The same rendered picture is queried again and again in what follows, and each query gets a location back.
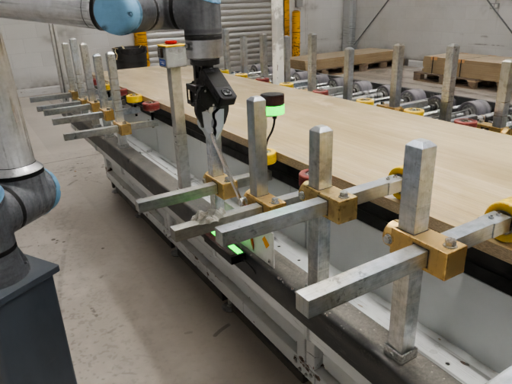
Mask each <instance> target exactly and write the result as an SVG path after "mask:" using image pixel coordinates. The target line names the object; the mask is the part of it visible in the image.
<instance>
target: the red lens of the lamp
mask: <svg viewBox="0 0 512 384"><path fill-rule="evenodd" d="M260 96H261V97H262V98H264V99H265V100H266V106H276V105H281V104H284V94H283V95H280V96H273V97H268V96H267V97H266V96H262V95H261V94H260Z"/></svg>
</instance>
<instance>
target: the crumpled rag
mask: <svg viewBox="0 0 512 384"><path fill-rule="evenodd" d="M225 214H226V211H225V210H224V209H223V208H222V207H220V208H219V209H217V210H214V209H208V210H207V211H206V212H204V211H202V210H198V211H197V213H196V215H194V216H192V219H191V220H192V221H200V222H199V224H200V225H203V224H211V222H215V221H217V222H218V221H219V218H223V217H224V215H225Z"/></svg>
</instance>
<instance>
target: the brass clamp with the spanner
mask: <svg viewBox="0 0 512 384"><path fill-rule="evenodd" d="M244 197H246V198H247V200H248V205H249V204H252V203H258V204H260V205H262V209H263V213H266V212H268V211H271V210H275V209H279V208H281V207H285V206H286V202H285V201H283V200H281V199H279V198H278V201H279V203H278V204H272V203H271V201H272V198H273V197H275V196H274V195H272V194H270V193H268V194H266V195H263V196H260V197H256V196H255V195H253V194H251V193H250V189H249V190H247V191H246V192H245V194H244Z"/></svg>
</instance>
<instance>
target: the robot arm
mask: <svg viewBox="0 0 512 384"><path fill-rule="evenodd" d="M220 4H221V1H220V0H0V18H9V19H16V20H22V21H35V22H41V23H48V24H60V25H67V26H73V27H86V28H92V29H97V30H102V31H106V32H108V33H109V34H114V35H118V36H123V35H127V34H132V33H139V32H143V31H151V30H184V39H185V43H186V44H184V47H185V48H186V53H187V58H188V59H190V64H191V65H192V66H193V70H194V81H192V82H191V83H186V90H187V103H188V104H191V106H192V107H194V113H195V115H196V117H197V125H198V127H199V128H200V129H201V130H202V131H203V133H204V135H205V137H206V138H207V139H208V140H209V142H210V143H212V144H213V141H212V140H211V137H210V133H212V132H213V134H214V136H215V137H216V141H217V139H218V138H219V136H220V134H221V132H222V129H223V127H224V124H225V123H226V118H227V116H228V113H229V105H233V104H235V100H236V98H237V95H236V93H235V92H234V91H233V89H232V87H231V86H230V84H229V83H228V81H227V80H226V78H225V76H224V75H223V74H222V72H221V71H220V69H219V68H213V66H214V65H218V64H220V62H219V58H220V57H222V56H223V44H222V24H221V10H220ZM188 90H190V100H189V97H188ZM210 107H213V113H212V114H211V113H209V112H207V111H206V110H209V108H210ZM213 130H214V131H213ZM60 197H61V190H60V185H59V182H58V180H57V178H56V176H55V175H54V174H53V173H52V172H51V171H48V170H47V169H45V168H44V166H43V164H42V163H41V162H39V161H37V160H36V159H35V158H34V153H33V150H32V147H31V144H30V138H29V135H28V132H27V127H26V123H25V120H24V115H23V112H22V109H21V103H20V101H19V97H18V92H17V89H16V85H15V83H14V77H13V74H12V70H11V66H10V62H9V59H8V54H7V50H6V48H5V42H4V39H3V36H2V31H1V28H0V290H2V289H4V288H6V287H9V286H12V285H14V284H16V283H17V282H19V281H20V280H22V279H23V278H25V277H26V276H27V275H28V273H29V271H30V263H29V260H28V259H27V257H26V256H25V255H24V253H23V252H22V251H21V249H20V248H19V247H18V245H17V242H16V238H15V235H14V233H15V232H16V231H17V230H19V229H21V228H23V227H24V226H26V225H28V224H29V223H31V222H33V221H34V220H36V219H38V218H40V217H41V216H43V215H45V214H47V213H48V212H49V211H50V210H51V209H53V208H54V207H55V206H56V205H57V204H58V202H59V200H60Z"/></svg>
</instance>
